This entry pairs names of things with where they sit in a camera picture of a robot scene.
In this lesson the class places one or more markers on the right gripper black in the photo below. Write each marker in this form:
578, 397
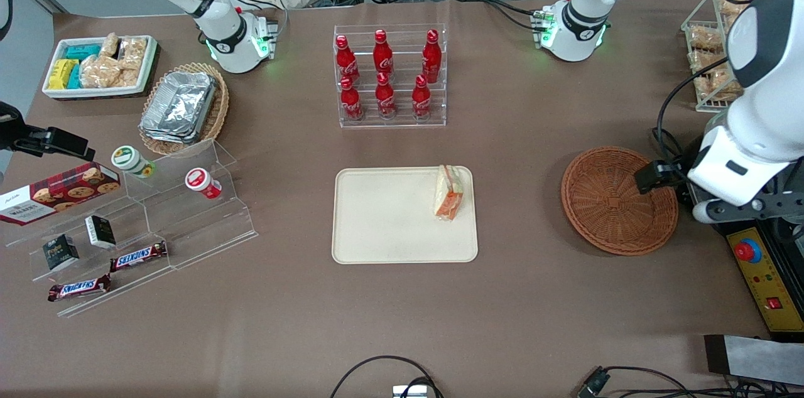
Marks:
12, 136

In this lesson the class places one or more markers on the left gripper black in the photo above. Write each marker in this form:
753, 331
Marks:
677, 172

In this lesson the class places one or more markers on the triangle sandwich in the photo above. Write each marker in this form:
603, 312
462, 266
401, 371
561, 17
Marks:
449, 197

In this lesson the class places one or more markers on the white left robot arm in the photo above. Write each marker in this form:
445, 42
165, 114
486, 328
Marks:
754, 134

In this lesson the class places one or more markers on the brown round wicker basket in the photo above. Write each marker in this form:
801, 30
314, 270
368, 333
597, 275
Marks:
609, 209

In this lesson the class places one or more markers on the aluminium foil tray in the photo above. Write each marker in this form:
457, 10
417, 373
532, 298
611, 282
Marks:
164, 137
182, 103

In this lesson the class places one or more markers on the light oval wicker basket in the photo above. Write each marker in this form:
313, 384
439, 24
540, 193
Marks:
220, 109

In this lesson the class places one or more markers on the cream plastic tray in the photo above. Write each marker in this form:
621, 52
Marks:
389, 216

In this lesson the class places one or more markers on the red tartan cookie box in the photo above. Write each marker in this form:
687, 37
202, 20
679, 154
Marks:
63, 191

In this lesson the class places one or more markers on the white plastic bin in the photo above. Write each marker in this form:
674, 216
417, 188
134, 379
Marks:
94, 91

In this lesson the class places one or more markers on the green lid white cup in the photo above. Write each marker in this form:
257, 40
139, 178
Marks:
129, 159

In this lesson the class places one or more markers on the teal snack packet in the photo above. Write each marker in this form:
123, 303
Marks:
75, 78
81, 51

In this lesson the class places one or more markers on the yellow snack packet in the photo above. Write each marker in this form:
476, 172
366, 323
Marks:
61, 75

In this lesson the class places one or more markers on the clear bag of fried snacks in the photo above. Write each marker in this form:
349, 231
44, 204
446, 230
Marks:
129, 76
100, 73
728, 5
110, 46
716, 87
705, 39
706, 60
133, 51

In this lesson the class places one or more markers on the black box with white label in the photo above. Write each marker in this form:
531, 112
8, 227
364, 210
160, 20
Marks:
100, 231

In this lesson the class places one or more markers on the black box with gold print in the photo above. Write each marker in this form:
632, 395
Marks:
61, 252

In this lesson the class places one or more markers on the brown Snickers bar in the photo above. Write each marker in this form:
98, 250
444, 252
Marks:
138, 257
78, 288

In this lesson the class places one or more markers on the red lid cup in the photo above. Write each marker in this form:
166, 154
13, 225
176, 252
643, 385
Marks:
200, 181

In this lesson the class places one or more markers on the clear acrylic stepped shelf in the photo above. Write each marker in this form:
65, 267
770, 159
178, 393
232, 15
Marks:
188, 228

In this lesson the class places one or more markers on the black machine with yellow panel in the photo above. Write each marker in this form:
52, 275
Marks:
763, 279

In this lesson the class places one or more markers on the grey flat panel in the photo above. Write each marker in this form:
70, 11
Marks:
754, 357

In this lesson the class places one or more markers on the red cola bottle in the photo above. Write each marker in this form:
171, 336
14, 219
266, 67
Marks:
385, 100
350, 103
431, 59
421, 100
383, 56
347, 62

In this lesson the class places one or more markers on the clear acrylic bottle rack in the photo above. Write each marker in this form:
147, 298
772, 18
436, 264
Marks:
402, 125

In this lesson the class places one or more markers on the silver metal connector box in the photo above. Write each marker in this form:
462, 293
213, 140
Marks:
408, 392

